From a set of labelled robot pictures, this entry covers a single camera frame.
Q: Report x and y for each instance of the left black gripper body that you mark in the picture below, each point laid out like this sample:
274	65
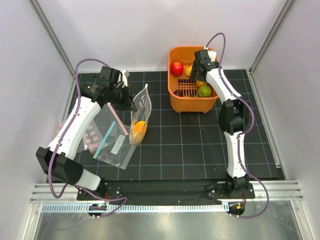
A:
120	98

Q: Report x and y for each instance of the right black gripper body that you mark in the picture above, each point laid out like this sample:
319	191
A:
193	72

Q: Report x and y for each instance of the yellow pear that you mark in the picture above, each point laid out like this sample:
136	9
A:
188	71

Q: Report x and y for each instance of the red apple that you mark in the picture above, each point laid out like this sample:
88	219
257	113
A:
176	69

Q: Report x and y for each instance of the orange plastic basket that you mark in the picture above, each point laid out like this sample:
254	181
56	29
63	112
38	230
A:
186	56

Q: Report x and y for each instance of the white dotted zip bag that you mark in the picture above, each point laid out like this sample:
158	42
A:
142	102

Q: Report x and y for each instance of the yellow mango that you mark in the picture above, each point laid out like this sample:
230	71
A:
140	128

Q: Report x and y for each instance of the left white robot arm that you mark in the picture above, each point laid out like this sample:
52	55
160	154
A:
57	159

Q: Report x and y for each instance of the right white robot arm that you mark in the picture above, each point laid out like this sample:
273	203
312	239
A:
233	119

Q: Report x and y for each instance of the pink dotted zip bag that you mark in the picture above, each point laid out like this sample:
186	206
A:
100	125

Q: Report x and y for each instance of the blue zipper clear bag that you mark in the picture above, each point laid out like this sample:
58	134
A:
115	148

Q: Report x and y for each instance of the green apple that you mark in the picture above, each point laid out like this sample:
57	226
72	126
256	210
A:
204	91

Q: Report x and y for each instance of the dark purple plum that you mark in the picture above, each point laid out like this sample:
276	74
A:
178	93

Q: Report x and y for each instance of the black grid mat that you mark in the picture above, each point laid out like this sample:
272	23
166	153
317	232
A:
187	145

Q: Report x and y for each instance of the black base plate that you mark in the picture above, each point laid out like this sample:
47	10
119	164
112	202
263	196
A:
175	192

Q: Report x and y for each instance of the white slotted cable duct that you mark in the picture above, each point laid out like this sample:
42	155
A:
100	208

